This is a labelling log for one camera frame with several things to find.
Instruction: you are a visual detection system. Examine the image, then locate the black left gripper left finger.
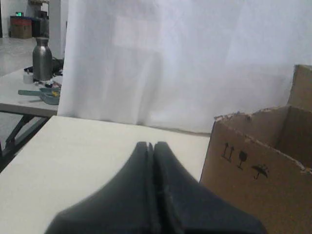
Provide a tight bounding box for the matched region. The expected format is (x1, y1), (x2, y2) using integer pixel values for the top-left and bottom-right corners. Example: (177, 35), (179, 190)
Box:
(46, 142), (159, 234)

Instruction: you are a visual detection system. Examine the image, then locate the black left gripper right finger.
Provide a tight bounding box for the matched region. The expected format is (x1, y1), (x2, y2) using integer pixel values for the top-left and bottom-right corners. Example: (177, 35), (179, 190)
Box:
(153, 142), (267, 234)

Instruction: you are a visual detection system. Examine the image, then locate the short cardboard box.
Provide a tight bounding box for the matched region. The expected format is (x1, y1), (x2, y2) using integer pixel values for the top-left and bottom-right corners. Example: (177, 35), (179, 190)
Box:
(200, 106), (312, 234)

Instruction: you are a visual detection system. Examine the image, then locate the tall printed cardboard box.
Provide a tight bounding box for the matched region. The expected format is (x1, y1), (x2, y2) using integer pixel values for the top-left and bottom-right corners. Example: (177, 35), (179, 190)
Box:
(287, 64), (312, 112)

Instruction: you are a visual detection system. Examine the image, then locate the distant brown crate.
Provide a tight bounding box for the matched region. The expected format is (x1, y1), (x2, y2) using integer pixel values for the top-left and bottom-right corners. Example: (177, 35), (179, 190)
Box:
(10, 16), (32, 39)

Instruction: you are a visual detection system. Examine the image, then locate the white side table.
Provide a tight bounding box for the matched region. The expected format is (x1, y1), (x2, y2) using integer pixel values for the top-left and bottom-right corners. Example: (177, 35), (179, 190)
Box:
(0, 69), (58, 171)

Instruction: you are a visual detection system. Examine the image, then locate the teal plastic tray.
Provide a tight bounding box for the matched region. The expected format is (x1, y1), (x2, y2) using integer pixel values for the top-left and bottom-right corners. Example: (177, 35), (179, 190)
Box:
(18, 88), (61, 105)

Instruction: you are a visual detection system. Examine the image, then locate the white backdrop curtain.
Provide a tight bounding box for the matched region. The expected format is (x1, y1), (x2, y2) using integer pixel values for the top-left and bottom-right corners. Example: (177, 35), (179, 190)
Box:
(58, 0), (312, 133)

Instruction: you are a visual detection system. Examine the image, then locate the steel water bottle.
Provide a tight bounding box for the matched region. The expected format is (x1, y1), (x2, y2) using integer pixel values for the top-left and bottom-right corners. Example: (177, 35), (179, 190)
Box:
(32, 37), (52, 81)

